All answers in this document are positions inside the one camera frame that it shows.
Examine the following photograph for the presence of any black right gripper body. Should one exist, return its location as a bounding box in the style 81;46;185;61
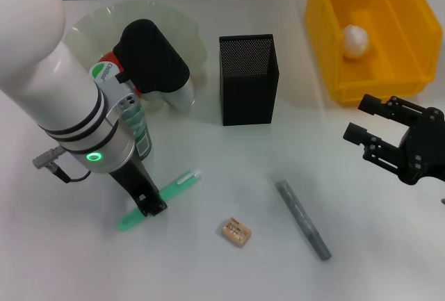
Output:
399;106;445;186

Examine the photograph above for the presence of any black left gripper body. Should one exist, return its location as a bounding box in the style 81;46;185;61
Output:
109;160;159;208

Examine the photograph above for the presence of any green translucent pen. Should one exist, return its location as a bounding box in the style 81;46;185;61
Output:
117;170;202;233

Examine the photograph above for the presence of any white paper ball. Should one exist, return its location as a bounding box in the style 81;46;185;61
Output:
342;24;370;59

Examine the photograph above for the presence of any beige eraser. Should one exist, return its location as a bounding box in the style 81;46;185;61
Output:
221;216;253;248

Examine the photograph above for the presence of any yellow plastic bin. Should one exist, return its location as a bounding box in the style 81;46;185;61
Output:
305;0;444;107

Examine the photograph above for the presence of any clear green-label water bottle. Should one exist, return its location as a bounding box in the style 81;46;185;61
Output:
88;61;154;162

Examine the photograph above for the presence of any grey marker pen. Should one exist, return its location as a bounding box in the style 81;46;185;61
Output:
274;179;332;262

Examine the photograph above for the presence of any black mesh pen holder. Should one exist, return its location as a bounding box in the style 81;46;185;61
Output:
218;33;281;127

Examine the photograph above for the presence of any green glass fruit plate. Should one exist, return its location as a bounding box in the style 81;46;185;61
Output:
65;0;209;111

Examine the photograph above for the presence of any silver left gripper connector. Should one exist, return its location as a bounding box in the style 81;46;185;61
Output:
33;146;64;169

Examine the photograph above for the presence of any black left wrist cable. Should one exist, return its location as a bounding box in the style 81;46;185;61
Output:
48;163;93;184

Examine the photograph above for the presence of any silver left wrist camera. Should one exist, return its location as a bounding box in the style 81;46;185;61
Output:
113;19;195;111

